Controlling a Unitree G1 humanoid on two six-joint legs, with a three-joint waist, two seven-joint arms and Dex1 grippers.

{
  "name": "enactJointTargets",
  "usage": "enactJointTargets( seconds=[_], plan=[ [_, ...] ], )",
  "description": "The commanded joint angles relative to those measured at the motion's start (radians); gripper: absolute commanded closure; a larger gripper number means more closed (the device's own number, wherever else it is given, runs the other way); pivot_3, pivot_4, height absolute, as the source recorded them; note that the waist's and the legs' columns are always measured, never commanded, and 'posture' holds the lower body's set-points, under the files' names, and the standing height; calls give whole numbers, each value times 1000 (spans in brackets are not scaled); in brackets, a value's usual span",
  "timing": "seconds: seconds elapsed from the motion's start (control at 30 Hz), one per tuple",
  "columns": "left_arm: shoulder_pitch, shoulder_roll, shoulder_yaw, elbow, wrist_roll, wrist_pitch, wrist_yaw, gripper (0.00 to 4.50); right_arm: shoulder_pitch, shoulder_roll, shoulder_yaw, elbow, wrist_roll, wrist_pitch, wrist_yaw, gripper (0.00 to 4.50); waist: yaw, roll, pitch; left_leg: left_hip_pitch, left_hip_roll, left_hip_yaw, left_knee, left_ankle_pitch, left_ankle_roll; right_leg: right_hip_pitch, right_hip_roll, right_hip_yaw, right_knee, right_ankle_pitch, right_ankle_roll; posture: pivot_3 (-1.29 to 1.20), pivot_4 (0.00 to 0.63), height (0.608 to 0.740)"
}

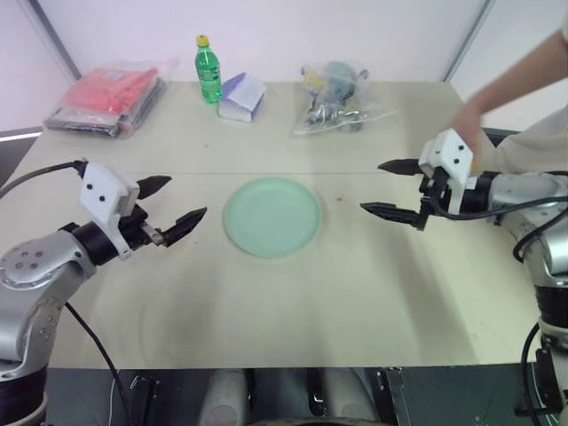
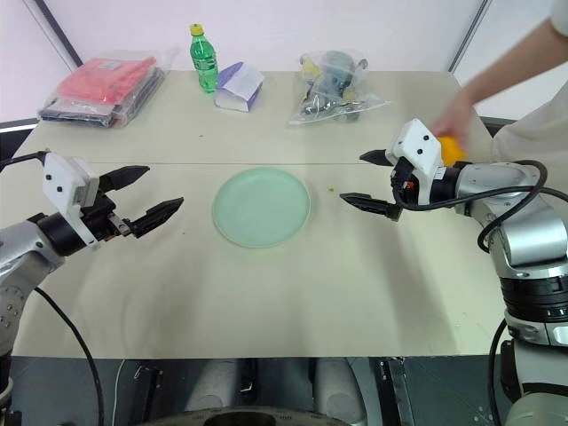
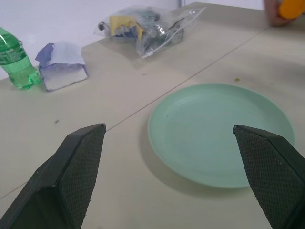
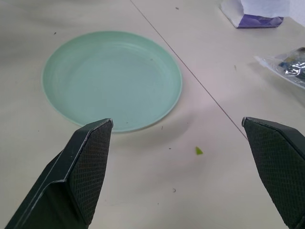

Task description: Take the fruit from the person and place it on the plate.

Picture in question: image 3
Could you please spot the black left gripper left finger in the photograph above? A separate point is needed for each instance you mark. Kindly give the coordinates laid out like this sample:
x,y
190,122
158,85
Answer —
x,y
64,176

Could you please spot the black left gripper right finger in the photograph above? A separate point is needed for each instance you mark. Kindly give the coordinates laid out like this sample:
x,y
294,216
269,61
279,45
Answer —
x,y
269,171

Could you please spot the orange rounded object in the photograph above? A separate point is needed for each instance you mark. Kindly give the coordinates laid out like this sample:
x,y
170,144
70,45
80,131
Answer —
x,y
292,8

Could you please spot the mint green round plate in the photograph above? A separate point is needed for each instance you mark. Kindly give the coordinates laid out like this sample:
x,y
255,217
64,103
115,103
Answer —
x,y
214,133

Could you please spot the blue and white tissue pack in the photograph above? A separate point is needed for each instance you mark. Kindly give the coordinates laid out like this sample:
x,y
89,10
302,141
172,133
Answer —
x,y
62,69

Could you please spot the green plastic soda bottle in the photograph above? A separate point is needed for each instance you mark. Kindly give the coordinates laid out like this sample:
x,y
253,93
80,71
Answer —
x,y
14,64

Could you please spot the clear plastic bag with items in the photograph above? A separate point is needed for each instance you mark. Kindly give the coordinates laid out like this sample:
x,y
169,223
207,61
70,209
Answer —
x,y
147,31

